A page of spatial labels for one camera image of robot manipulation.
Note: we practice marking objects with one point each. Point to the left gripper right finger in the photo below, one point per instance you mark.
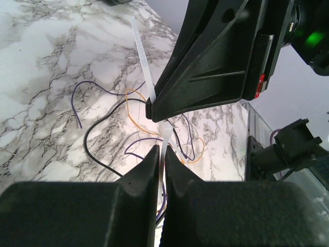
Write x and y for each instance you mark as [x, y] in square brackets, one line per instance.
[255, 213]

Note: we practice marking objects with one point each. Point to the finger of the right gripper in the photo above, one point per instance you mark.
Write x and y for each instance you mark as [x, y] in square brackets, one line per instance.
[190, 46]
[213, 51]

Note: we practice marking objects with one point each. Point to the white plastic zip tie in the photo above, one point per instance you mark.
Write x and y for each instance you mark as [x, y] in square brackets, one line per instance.
[165, 129]

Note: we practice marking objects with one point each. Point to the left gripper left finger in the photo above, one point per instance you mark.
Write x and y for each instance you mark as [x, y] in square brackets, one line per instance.
[120, 213]

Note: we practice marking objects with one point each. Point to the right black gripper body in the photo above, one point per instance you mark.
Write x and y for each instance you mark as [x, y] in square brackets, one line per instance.
[300, 24]

